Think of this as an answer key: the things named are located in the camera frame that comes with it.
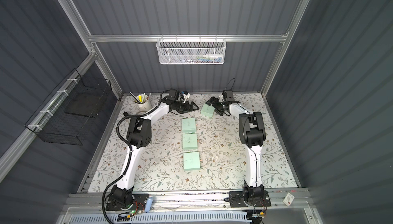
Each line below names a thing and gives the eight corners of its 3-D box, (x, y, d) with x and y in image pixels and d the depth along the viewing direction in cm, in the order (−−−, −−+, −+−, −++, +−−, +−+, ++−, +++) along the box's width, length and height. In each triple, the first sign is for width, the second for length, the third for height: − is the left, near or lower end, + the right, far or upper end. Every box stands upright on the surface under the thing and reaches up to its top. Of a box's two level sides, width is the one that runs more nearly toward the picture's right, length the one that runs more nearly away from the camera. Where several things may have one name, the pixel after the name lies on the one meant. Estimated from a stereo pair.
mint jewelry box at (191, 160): (182, 170, 85) (182, 168, 83) (184, 154, 91) (183, 151, 89) (200, 170, 85) (200, 168, 83) (200, 153, 91) (200, 151, 89)
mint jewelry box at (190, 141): (181, 150, 93) (181, 148, 90) (183, 136, 99) (182, 133, 96) (197, 150, 93) (197, 148, 90) (197, 135, 99) (197, 133, 96)
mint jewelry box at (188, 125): (181, 132, 101) (181, 130, 98) (182, 120, 107) (182, 117, 104) (195, 132, 101) (195, 129, 98) (195, 120, 107) (195, 117, 104)
